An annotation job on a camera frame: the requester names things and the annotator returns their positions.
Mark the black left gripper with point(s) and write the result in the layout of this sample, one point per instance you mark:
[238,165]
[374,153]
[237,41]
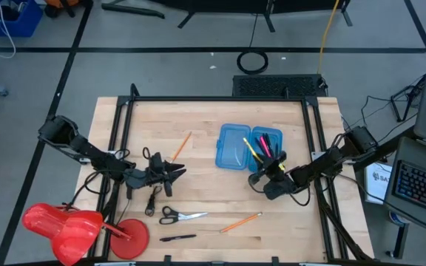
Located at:
[155,173]

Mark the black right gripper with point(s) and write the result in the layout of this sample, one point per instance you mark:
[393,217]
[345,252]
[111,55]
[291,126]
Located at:
[276,181]

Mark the orange pencil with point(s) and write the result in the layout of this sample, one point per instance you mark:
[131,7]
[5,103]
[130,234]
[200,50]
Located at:
[180,147]
[240,222]

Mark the pink highlighter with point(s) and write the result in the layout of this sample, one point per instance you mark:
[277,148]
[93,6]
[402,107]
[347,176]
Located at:
[264,146]

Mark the yellow highlighter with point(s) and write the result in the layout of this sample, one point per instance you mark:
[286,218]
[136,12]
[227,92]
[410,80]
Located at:
[251,149]

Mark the blue plastic pencil box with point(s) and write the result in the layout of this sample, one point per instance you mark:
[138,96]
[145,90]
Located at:
[231,147]

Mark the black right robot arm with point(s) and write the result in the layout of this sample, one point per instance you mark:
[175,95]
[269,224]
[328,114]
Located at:
[331,160]

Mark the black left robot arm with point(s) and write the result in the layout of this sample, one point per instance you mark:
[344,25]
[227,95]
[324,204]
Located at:
[87,151]

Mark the white box with logo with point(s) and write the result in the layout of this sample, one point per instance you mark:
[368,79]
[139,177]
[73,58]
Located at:
[377,188]

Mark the black perforated case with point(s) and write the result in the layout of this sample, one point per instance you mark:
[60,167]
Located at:
[272,85]

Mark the red desk lamp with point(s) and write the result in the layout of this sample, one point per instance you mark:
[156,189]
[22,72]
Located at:
[65,229]

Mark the black desk leg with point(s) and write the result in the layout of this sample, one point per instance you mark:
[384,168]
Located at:
[401,240]

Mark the laptop with lit keyboard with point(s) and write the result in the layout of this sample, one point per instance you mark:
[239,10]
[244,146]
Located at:
[420,184]

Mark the black bar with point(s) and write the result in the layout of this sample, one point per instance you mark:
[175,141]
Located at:
[131,10]

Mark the black stand base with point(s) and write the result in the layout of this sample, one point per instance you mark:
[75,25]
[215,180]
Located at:
[235,5]

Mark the orange and black bag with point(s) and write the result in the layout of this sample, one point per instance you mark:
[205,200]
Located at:
[61,3]

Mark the blue plastic bin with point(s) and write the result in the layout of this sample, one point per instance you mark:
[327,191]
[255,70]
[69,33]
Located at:
[28,22]

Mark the black aluminium table frame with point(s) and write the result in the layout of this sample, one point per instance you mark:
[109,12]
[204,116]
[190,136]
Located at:
[216,98]

